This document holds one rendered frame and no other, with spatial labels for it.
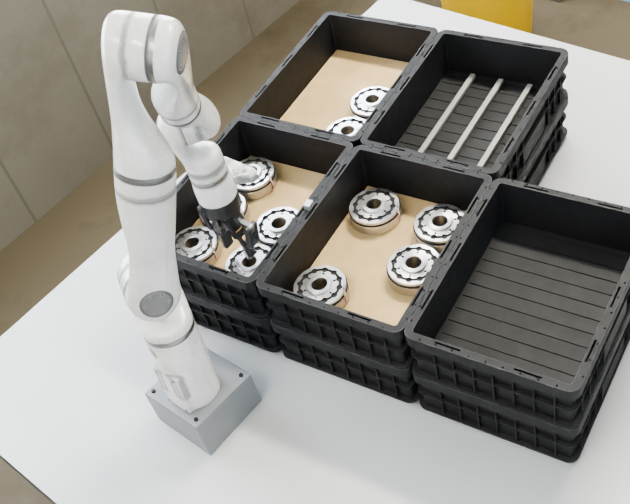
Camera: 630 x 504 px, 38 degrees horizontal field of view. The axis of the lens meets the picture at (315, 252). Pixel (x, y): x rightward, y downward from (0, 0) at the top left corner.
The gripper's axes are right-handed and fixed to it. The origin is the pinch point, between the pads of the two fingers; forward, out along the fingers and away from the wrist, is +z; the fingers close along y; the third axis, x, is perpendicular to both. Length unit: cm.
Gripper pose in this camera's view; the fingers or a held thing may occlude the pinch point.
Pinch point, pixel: (238, 245)
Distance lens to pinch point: 180.0
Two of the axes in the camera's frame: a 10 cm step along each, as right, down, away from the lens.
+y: 7.7, 3.5, -5.4
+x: 6.0, -6.7, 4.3
